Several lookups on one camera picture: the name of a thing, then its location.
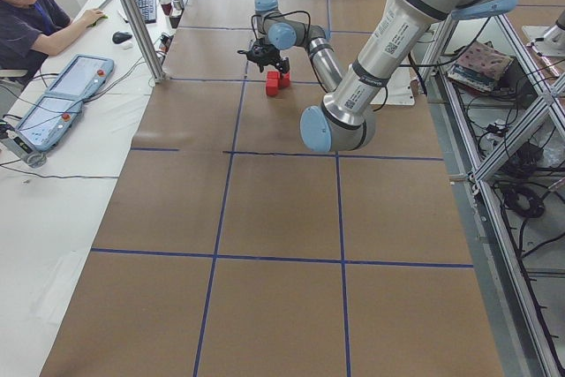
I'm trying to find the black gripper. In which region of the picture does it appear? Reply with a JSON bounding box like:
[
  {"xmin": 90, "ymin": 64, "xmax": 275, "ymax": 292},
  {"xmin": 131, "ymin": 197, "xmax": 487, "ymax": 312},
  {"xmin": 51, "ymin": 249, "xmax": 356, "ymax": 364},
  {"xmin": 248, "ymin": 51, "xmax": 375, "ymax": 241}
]
[{"xmin": 253, "ymin": 41, "xmax": 290, "ymax": 74}]

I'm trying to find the red block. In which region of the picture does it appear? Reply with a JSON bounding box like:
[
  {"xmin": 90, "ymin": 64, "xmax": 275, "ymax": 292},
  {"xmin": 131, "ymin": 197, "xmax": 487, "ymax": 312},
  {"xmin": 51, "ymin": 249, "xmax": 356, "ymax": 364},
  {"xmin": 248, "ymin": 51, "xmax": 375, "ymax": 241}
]
[
  {"xmin": 282, "ymin": 72, "xmax": 290, "ymax": 87},
  {"xmin": 265, "ymin": 71, "xmax": 280, "ymax": 97},
  {"xmin": 278, "ymin": 72, "xmax": 290, "ymax": 89}
]

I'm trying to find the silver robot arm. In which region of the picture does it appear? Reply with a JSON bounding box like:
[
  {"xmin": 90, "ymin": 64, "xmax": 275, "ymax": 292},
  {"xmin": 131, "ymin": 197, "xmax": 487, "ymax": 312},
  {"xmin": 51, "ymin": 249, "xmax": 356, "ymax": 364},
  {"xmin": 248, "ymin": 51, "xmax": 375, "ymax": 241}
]
[{"xmin": 246, "ymin": 0, "xmax": 518, "ymax": 153}]

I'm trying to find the metal cup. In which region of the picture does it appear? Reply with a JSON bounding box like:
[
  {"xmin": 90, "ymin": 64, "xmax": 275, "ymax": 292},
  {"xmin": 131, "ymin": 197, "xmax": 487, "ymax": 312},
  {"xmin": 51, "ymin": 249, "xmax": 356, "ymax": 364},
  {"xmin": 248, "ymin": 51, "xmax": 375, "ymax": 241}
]
[{"xmin": 171, "ymin": 0, "xmax": 185, "ymax": 11}]

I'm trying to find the black keyboard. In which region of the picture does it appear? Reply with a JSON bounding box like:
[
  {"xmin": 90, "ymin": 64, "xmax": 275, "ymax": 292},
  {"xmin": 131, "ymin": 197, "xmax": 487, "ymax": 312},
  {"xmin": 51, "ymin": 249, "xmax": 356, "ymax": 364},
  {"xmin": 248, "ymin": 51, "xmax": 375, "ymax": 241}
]
[{"xmin": 135, "ymin": 0, "xmax": 157, "ymax": 24}]

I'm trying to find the black computer mouse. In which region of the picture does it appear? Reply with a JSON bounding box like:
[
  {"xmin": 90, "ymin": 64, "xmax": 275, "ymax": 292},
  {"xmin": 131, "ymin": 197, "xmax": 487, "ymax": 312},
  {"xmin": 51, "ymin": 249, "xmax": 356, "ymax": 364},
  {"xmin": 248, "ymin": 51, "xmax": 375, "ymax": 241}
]
[{"xmin": 112, "ymin": 32, "xmax": 132, "ymax": 45}]

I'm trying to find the upper teach pendant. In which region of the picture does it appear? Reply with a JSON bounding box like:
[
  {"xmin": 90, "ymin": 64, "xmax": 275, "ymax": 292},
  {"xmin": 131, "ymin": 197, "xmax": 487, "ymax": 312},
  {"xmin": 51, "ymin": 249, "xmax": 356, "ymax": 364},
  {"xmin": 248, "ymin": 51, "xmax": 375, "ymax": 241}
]
[{"xmin": 44, "ymin": 55, "xmax": 115, "ymax": 101}]

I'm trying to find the teach pendant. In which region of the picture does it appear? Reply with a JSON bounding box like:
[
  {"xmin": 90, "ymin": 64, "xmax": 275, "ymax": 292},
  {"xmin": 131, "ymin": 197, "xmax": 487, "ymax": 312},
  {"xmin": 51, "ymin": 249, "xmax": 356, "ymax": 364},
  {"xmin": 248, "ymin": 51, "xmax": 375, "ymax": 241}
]
[
  {"xmin": 44, "ymin": 55, "xmax": 115, "ymax": 101},
  {"xmin": 16, "ymin": 95, "xmax": 84, "ymax": 152}
]

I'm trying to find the lower teach pendant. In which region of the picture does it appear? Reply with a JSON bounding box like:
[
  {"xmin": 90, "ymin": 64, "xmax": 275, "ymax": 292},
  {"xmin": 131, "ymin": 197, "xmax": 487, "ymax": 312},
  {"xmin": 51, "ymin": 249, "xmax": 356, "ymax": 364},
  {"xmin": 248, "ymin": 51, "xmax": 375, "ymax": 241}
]
[{"xmin": 16, "ymin": 95, "xmax": 84, "ymax": 152}]

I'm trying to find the seated person dark shirt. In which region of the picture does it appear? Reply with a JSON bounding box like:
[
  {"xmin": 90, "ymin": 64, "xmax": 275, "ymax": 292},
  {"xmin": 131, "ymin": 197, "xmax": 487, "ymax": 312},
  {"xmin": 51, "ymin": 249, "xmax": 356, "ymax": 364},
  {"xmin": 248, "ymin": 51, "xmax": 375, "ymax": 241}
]
[{"xmin": 1, "ymin": 0, "xmax": 105, "ymax": 86}]

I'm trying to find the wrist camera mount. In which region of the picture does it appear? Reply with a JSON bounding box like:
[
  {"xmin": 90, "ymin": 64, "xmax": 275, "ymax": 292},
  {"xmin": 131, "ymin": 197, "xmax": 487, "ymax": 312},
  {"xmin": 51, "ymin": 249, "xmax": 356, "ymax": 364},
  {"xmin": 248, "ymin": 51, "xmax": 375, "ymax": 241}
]
[{"xmin": 237, "ymin": 42, "xmax": 265, "ymax": 72}]

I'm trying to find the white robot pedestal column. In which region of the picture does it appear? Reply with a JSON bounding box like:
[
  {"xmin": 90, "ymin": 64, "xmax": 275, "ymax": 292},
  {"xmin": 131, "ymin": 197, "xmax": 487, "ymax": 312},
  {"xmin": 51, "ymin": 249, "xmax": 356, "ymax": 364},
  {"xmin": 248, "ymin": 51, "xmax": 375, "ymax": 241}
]
[{"xmin": 371, "ymin": 67, "xmax": 415, "ymax": 107}]

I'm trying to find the aluminium frame post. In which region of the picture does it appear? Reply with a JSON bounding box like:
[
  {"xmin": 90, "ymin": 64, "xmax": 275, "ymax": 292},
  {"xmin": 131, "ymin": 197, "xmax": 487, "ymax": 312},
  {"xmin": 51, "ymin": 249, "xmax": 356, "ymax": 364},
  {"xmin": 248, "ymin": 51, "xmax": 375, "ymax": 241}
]
[{"xmin": 120, "ymin": 0, "xmax": 165, "ymax": 83}]

